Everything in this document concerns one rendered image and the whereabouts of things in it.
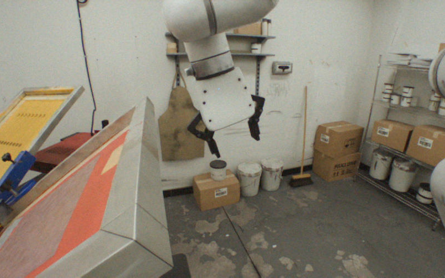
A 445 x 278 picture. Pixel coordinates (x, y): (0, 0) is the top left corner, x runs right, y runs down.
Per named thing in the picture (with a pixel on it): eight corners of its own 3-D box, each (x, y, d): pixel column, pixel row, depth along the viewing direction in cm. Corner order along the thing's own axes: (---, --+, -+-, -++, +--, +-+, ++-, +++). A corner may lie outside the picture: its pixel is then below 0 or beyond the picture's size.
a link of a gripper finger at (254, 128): (250, 112, 42) (257, 142, 45) (264, 107, 43) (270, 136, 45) (243, 109, 45) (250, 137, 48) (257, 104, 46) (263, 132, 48)
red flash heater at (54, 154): (88, 141, 182) (85, 129, 178) (128, 145, 173) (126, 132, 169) (26, 171, 126) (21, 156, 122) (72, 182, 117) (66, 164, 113)
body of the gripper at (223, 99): (190, 76, 34) (211, 136, 39) (245, 58, 36) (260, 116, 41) (184, 74, 41) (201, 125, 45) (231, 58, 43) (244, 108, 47)
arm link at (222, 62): (186, 65, 33) (191, 82, 34) (236, 49, 35) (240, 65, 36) (180, 65, 40) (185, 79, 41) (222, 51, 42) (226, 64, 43)
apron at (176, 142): (205, 154, 267) (202, 68, 230) (206, 157, 260) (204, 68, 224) (162, 160, 251) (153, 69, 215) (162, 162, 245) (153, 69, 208)
